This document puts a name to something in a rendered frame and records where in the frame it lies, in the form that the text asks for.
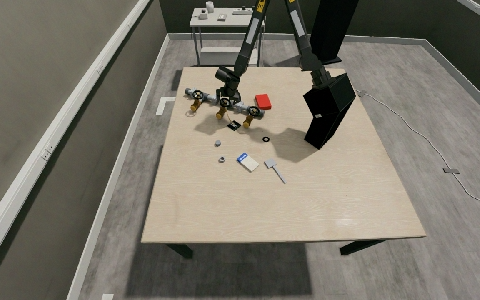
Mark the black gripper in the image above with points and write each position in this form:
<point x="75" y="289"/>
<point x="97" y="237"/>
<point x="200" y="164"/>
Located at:
<point x="231" y="94"/>

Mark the black tag with gold chain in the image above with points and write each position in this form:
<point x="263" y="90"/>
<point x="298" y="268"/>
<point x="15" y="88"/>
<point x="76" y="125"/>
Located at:
<point x="234" y="125"/>

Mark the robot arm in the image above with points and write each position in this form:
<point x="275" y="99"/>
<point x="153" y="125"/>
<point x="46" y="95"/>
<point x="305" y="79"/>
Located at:
<point x="307" y="62"/>

